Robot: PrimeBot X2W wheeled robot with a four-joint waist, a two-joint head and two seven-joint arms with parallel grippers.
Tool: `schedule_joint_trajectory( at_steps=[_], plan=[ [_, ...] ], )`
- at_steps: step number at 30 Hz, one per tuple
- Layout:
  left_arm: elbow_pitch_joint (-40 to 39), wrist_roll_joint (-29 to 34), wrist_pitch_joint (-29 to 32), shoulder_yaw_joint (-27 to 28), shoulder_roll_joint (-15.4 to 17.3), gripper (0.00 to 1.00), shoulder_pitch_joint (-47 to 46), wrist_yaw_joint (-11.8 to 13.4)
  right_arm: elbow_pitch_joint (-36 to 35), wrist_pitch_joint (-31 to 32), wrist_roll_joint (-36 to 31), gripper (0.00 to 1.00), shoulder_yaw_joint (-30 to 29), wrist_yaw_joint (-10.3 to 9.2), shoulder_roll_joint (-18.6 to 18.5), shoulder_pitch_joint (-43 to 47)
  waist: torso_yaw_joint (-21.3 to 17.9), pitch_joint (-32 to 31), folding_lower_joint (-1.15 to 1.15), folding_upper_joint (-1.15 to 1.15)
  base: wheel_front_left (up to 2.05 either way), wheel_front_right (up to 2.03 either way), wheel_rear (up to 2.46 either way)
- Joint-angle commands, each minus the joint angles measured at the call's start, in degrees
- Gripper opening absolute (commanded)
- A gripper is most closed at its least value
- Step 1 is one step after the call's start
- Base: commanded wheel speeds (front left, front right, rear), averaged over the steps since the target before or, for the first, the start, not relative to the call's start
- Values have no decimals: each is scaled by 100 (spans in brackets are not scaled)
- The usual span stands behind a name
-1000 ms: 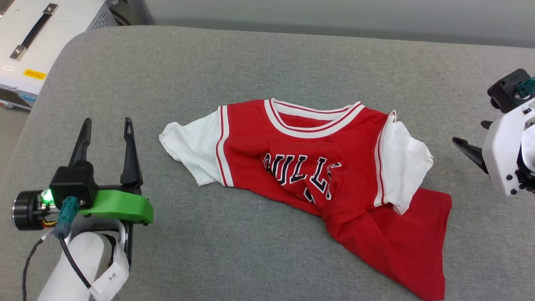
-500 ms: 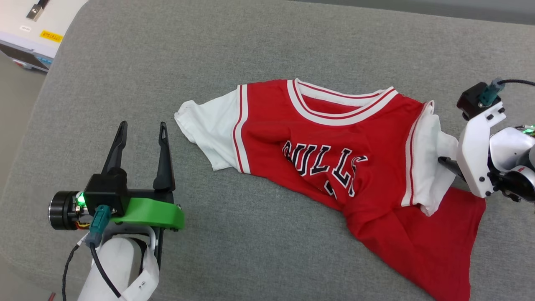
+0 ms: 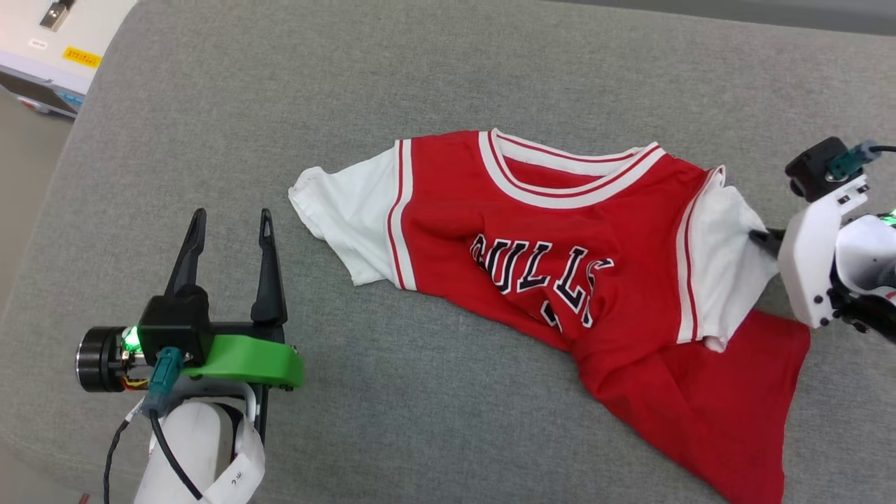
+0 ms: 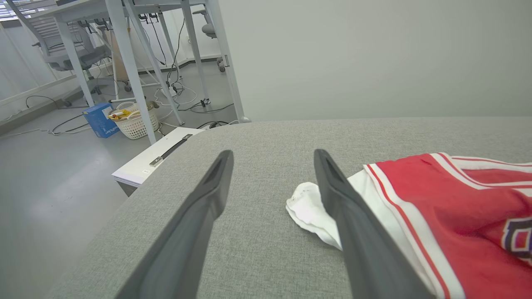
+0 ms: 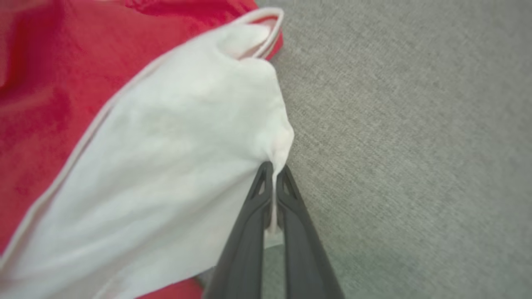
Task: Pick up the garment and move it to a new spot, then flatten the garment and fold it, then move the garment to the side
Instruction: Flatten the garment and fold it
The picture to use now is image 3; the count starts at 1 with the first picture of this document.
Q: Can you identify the white power supply box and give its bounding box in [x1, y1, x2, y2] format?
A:
[0, 0, 137, 120]

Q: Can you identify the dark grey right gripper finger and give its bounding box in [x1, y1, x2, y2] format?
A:
[749, 229, 785, 259]

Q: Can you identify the left camera cable teal plug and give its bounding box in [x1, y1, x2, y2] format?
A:
[104, 348, 205, 504]

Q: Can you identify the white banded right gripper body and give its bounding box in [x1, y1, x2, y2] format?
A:
[778, 175, 872, 330]

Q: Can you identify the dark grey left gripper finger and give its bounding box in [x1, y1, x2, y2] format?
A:
[165, 208, 208, 298]
[250, 209, 288, 324]

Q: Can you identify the right camera cable teal plug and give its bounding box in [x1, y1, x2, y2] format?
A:
[828, 140, 896, 177]

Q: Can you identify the red and white basketball jersey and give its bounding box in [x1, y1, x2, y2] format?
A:
[288, 128, 811, 504]

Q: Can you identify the camera cable teal plug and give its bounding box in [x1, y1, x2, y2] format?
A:
[104, 348, 205, 504]
[828, 140, 896, 177]

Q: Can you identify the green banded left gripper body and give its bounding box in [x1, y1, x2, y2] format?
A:
[76, 321, 305, 436]

